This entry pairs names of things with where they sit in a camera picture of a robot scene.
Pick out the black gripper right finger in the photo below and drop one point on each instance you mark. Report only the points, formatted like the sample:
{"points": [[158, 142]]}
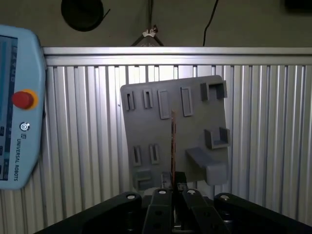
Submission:
{"points": [[195, 219]]}

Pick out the round black disc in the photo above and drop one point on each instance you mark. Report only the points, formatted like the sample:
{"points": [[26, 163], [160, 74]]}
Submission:
{"points": [[83, 14]]}

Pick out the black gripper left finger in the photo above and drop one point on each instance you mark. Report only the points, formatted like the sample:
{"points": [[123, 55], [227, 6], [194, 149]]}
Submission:
{"points": [[158, 214]]}

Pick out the pale blue teach pendant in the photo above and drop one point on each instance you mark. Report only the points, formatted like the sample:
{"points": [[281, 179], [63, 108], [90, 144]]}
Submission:
{"points": [[24, 146]]}

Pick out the RAM stick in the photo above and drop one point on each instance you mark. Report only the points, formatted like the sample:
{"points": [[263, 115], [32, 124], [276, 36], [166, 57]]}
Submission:
{"points": [[173, 146]]}

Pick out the grey plastic parts rack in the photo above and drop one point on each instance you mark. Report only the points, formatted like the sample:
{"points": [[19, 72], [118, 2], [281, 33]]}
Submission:
{"points": [[151, 131]]}

